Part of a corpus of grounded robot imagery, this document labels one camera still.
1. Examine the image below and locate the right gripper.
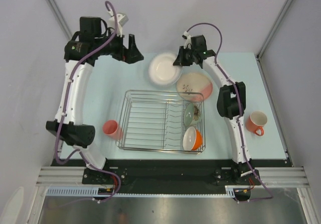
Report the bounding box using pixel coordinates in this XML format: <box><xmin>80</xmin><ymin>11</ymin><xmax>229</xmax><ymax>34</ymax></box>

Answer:
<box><xmin>174</xmin><ymin>46</ymin><xmax>196</xmax><ymax>66</ymax></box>

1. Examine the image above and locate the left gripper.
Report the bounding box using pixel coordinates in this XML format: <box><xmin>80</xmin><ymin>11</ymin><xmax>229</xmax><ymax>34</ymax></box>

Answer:
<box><xmin>95</xmin><ymin>28</ymin><xmax>143</xmax><ymax>64</ymax></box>

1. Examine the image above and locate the white deep plate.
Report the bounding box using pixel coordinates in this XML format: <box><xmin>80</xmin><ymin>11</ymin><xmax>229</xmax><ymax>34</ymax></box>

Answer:
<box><xmin>148</xmin><ymin>52</ymin><xmax>183</xmax><ymax>87</ymax></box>

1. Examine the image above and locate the green ceramic bowl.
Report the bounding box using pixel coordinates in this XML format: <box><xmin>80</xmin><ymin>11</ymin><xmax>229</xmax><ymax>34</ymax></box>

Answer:
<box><xmin>183</xmin><ymin>102</ymin><xmax>203</xmax><ymax>127</ymax></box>

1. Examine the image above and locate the orange and white bowl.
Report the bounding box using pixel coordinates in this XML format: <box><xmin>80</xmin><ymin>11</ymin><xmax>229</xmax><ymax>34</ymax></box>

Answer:
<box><xmin>183</xmin><ymin>126</ymin><xmax>203</xmax><ymax>151</ymax></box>

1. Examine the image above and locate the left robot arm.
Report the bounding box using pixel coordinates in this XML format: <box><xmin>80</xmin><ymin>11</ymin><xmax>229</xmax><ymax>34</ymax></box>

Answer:
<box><xmin>46</xmin><ymin>13</ymin><xmax>144</xmax><ymax>184</ymax></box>

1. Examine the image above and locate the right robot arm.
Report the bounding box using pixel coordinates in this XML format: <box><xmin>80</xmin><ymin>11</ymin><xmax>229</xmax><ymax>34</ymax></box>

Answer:
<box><xmin>174</xmin><ymin>32</ymin><xmax>260</xmax><ymax>184</ymax></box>

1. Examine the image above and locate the cream and pink plate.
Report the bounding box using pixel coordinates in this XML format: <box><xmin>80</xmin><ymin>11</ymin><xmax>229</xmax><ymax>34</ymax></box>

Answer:
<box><xmin>176</xmin><ymin>72</ymin><xmax>213</xmax><ymax>101</ymax></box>

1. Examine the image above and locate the pink plastic cup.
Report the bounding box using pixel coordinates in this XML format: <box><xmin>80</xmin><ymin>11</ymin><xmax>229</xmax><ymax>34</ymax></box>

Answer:
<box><xmin>102</xmin><ymin>120</ymin><xmax>123</xmax><ymax>140</ymax></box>

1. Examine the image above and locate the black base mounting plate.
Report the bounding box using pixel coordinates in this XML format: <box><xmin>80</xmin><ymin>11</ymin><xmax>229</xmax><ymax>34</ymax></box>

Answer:
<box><xmin>62</xmin><ymin>159</ymin><xmax>290</xmax><ymax>202</ymax></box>

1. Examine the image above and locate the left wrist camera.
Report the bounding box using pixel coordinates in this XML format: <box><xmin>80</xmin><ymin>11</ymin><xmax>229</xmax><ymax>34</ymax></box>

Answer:
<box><xmin>107</xmin><ymin>10</ymin><xmax>128</xmax><ymax>37</ymax></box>

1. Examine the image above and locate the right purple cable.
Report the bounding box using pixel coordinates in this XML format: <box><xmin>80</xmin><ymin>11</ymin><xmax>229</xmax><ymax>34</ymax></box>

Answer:
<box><xmin>182</xmin><ymin>22</ymin><xmax>274</xmax><ymax>200</ymax></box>

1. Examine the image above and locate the purple cable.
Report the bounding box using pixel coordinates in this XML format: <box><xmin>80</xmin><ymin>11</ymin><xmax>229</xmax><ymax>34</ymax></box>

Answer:
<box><xmin>182</xmin><ymin>22</ymin><xmax>274</xmax><ymax>200</ymax></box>
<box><xmin>46</xmin><ymin>0</ymin><xmax>123</xmax><ymax>209</ymax></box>

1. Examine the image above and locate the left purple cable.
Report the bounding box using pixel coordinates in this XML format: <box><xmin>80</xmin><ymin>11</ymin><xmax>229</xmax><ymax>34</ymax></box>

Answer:
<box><xmin>46</xmin><ymin>0</ymin><xmax>123</xmax><ymax>209</ymax></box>

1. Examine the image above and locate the metal wire dish rack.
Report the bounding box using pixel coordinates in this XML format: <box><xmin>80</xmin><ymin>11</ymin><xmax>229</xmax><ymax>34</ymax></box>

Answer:
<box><xmin>116</xmin><ymin>90</ymin><xmax>206</xmax><ymax>154</ymax></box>

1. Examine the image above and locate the orange mug with handle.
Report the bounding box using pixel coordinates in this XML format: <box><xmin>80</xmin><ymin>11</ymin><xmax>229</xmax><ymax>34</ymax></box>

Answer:
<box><xmin>245</xmin><ymin>111</ymin><xmax>268</xmax><ymax>137</ymax></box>

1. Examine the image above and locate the white cable duct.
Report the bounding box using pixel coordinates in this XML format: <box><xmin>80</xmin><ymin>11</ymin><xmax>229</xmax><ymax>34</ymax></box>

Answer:
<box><xmin>47</xmin><ymin>185</ymin><xmax>251</xmax><ymax>199</ymax></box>

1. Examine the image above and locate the aluminium frame rail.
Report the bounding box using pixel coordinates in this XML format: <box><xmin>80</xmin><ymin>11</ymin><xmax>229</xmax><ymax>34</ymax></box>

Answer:
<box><xmin>37</xmin><ymin>166</ymin><xmax>309</xmax><ymax>188</ymax></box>

